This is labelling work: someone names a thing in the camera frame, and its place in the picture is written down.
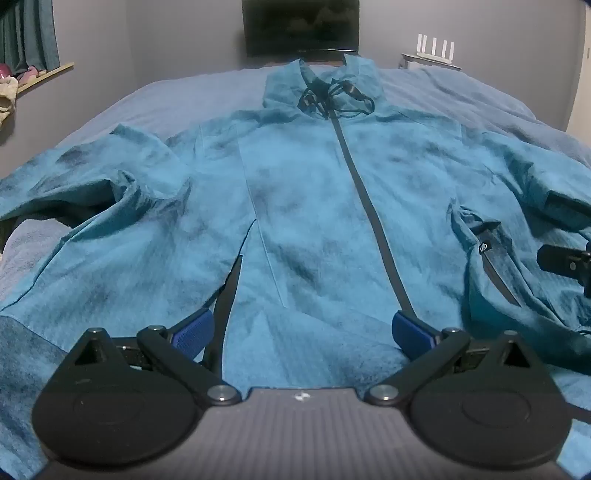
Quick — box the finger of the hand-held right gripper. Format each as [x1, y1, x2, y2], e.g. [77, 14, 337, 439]
[537, 244, 591, 297]

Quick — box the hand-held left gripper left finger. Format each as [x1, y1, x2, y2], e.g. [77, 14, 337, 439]
[69, 308, 242, 408]

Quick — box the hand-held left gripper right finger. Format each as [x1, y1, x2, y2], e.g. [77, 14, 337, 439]
[364, 311, 542, 408]

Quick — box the teal zip jacket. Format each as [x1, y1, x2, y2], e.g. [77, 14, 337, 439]
[0, 53, 591, 478]

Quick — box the blue bed blanket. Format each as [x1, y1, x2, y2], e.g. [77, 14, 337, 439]
[0, 61, 591, 324]

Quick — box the white small cabinet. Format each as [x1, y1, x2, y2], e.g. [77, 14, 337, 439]
[399, 52, 462, 73]

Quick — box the white antenna router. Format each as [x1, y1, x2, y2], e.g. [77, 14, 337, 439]
[416, 33, 456, 59]

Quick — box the wooden window sill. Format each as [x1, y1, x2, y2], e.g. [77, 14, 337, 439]
[16, 62, 75, 94]

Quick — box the beige fleece garment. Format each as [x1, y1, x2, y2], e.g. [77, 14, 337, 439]
[0, 76, 19, 131]

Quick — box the black flat television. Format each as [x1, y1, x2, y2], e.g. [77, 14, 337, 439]
[241, 0, 361, 59]

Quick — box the teal window curtain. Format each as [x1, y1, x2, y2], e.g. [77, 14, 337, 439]
[0, 0, 62, 73]

